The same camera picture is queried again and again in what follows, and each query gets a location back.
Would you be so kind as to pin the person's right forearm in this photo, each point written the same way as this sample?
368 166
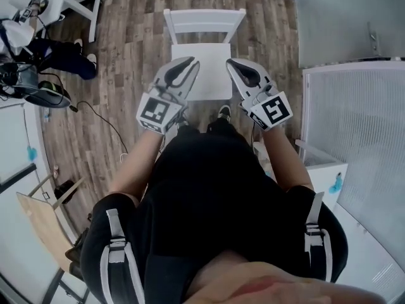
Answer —
284 160

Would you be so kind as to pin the white door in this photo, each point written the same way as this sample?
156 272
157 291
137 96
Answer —
341 17

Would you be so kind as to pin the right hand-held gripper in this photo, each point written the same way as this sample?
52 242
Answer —
272 109

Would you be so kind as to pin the person's face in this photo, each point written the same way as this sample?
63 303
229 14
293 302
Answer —
272 283

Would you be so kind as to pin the light wooden board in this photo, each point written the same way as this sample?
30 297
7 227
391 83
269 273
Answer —
44 230

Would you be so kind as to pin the person's left shoe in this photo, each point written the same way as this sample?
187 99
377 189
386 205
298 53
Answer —
182 123

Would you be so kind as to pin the small white cabinet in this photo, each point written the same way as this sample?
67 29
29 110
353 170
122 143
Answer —
322 173

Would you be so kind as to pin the wooden stand legs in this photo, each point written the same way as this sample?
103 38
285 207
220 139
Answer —
63 193

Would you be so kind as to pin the white wooden chair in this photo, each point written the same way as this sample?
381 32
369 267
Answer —
202 62

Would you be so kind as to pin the white table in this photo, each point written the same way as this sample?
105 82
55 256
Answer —
79 8

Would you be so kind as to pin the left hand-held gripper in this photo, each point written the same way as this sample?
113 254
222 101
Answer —
156 109

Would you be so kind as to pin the tall white cabinet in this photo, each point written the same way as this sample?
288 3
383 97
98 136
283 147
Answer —
16 138

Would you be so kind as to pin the person's left forearm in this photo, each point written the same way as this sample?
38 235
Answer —
139 163

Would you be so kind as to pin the small bottle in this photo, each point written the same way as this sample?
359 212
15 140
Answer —
56 171

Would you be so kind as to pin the person's right shoe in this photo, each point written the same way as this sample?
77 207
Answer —
224 112

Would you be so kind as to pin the black bag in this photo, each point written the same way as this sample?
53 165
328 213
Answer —
64 190

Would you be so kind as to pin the black and green headset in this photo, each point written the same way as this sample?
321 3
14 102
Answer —
49 93

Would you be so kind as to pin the spare gripper device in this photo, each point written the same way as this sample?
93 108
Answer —
33 8

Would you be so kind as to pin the person's black shirt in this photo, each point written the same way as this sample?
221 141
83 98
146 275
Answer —
209 207

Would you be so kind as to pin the white cloth bag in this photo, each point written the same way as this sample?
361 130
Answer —
14 33

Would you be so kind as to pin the white ribbed cabinet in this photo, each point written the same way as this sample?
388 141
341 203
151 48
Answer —
357 122

